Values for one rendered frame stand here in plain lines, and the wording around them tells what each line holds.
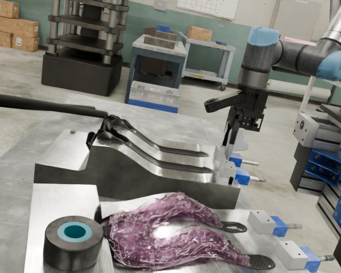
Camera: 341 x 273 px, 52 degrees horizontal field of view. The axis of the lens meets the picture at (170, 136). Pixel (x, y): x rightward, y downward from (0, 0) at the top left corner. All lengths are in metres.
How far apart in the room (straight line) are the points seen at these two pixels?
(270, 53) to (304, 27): 6.56
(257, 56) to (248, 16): 6.58
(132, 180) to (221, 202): 0.23
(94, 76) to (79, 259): 4.44
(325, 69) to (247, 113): 0.22
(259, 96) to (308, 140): 0.41
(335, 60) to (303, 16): 6.54
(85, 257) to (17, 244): 0.26
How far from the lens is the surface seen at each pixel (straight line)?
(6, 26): 7.62
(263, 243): 0.77
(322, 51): 0.97
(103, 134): 0.87
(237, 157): 1.02
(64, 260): 0.50
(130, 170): 0.84
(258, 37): 0.93
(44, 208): 0.63
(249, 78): 0.94
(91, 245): 0.50
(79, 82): 4.93
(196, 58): 7.42
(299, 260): 0.72
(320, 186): 1.42
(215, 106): 0.96
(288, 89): 6.69
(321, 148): 1.35
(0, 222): 0.79
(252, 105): 0.98
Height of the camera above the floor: 1.25
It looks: 19 degrees down
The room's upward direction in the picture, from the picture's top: 12 degrees clockwise
